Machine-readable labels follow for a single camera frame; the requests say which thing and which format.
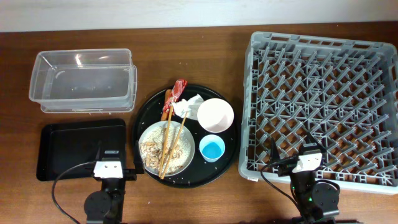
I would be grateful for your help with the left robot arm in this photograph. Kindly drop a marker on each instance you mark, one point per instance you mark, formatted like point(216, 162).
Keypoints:
point(106, 205)

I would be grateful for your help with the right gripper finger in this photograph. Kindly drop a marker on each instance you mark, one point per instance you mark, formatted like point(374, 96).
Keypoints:
point(274, 155)
point(313, 143)

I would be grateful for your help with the white napkin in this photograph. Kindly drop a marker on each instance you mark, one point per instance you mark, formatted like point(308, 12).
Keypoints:
point(188, 108)

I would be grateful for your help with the grey dishwasher rack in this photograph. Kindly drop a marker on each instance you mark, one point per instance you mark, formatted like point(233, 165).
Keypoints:
point(343, 92)

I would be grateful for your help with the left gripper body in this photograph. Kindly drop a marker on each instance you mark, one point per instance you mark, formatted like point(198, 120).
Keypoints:
point(129, 175)

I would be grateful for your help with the clear plastic bin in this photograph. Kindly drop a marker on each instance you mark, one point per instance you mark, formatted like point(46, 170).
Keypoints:
point(84, 81)

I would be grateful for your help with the rice and food scraps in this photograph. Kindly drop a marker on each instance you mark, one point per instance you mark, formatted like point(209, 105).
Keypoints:
point(161, 149)

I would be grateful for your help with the round black tray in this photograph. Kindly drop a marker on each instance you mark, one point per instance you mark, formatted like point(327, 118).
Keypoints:
point(199, 172)

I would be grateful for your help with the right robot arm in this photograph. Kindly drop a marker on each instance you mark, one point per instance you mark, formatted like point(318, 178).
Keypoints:
point(316, 200)

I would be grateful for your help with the light blue cup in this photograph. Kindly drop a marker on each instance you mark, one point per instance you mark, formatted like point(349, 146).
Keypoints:
point(211, 147)

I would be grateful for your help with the black rectangular tray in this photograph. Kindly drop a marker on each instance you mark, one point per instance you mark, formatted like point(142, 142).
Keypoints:
point(65, 145)

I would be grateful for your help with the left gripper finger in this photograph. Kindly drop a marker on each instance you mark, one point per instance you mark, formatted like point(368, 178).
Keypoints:
point(98, 153)
point(138, 163)

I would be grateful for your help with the red snack wrapper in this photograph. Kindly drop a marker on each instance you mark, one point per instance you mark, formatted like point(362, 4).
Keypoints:
point(177, 90)

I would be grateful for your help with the grey plate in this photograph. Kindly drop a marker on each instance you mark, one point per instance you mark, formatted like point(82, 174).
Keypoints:
point(186, 137)

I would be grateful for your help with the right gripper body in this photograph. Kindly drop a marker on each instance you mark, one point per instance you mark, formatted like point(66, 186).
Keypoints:
point(286, 169)

